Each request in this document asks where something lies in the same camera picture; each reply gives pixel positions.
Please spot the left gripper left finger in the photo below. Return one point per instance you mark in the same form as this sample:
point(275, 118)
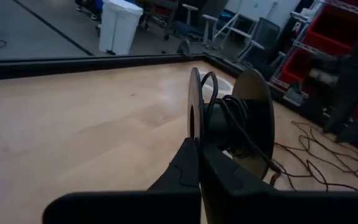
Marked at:
point(166, 205)

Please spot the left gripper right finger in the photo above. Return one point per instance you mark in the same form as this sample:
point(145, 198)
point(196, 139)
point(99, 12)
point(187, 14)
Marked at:
point(259, 205)

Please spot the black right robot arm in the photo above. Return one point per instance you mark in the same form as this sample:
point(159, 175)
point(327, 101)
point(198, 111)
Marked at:
point(353, 77)

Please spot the white tape roll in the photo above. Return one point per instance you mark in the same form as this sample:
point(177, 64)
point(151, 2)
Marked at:
point(225, 85)

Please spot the small red storage bin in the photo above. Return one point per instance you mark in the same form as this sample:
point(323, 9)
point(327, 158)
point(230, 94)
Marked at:
point(294, 67)

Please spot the office chair white armrests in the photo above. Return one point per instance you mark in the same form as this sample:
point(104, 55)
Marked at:
point(185, 29)

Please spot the white trash bin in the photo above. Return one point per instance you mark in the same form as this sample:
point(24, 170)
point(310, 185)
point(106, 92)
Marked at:
point(120, 28)

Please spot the large red storage bin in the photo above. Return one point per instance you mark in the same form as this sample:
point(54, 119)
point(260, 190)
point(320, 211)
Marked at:
point(331, 31)

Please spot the person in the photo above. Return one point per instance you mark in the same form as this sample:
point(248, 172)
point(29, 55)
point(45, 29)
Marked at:
point(89, 7)

